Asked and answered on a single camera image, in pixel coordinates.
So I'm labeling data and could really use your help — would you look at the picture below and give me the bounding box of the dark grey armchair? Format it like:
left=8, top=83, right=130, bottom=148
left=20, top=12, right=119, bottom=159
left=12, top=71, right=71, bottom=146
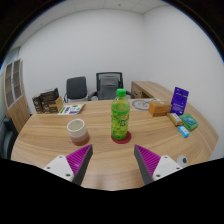
left=0, top=116, right=20, bottom=161

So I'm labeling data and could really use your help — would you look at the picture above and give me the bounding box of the green flat box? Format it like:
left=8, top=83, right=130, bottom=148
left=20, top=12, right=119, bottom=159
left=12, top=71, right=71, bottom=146
left=178, top=112, right=200, bottom=132

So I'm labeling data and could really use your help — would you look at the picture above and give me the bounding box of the black padded office chair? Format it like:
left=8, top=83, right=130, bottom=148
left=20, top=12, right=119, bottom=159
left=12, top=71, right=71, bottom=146
left=62, top=76, right=89, bottom=104

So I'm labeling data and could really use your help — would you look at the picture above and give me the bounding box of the round grey table grommet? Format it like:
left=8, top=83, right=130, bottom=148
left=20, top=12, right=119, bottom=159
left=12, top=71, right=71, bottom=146
left=176, top=154, right=189, bottom=169

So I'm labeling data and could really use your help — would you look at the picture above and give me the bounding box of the small dark brown box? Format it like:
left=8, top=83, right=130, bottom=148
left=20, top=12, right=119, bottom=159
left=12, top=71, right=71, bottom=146
left=31, top=94, right=44, bottom=115

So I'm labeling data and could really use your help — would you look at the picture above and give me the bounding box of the green and white leaflet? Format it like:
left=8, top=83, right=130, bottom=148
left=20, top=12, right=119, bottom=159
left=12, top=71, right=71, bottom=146
left=57, top=103, right=87, bottom=117

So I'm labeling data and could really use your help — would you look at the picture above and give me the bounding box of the orange-brown box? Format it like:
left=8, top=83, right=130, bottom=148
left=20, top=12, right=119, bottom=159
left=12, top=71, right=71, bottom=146
left=147, top=100, right=173, bottom=118

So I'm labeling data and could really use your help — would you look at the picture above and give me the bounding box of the black box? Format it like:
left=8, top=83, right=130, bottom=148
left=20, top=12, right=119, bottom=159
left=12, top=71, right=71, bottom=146
left=39, top=87, right=61, bottom=113

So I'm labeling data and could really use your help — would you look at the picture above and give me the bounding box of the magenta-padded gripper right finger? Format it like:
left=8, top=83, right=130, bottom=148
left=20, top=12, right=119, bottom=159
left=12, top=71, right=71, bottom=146
left=133, top=143, right=184, bottom=186

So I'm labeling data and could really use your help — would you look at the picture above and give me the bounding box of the black mesh office chair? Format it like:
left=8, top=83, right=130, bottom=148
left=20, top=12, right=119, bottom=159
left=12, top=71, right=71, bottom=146
left=87, top=71, right=136, bottom=102

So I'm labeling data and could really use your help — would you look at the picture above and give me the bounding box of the small yellow box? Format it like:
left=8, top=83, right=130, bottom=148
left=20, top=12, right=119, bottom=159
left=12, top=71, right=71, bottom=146
left=166, top=112, right=185, bottom=127

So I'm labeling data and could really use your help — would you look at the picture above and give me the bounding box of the purple upright box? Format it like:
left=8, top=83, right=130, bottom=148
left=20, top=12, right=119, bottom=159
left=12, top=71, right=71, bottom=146
left=169, top=86, right=190, bottom=117

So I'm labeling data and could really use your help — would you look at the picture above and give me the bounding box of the small light blue box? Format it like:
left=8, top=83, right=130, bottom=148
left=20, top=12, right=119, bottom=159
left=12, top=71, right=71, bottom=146
left=177, top=125, right=191, bottom=139

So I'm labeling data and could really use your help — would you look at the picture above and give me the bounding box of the white and brown cup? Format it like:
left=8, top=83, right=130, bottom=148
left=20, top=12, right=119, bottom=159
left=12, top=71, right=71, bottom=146
left=66, top=118, right=91, bottom=147

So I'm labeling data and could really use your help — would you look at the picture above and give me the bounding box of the green drink bottle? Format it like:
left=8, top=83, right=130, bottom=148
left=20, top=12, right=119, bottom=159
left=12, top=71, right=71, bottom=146
left=110, top=87, right=131, bottom=141

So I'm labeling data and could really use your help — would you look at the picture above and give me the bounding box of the wooden cabinet with glass doors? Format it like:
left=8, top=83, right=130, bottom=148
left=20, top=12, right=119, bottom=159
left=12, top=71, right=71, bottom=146
left=1, top=58, right=32, bottom=135

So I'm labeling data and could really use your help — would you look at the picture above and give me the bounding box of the wooden side desk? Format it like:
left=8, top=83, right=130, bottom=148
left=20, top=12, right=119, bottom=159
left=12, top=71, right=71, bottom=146
left=130, top=80, right=175, bottom=100

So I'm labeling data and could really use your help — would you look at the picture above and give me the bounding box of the flat round red coaster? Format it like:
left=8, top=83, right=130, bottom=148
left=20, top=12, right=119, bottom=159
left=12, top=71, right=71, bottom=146
left=110, top=130, right=132, bottom=145

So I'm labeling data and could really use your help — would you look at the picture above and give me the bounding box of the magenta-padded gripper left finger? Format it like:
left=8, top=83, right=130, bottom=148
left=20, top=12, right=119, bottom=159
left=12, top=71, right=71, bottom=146
left=42, top=143, right=94, bottom=187

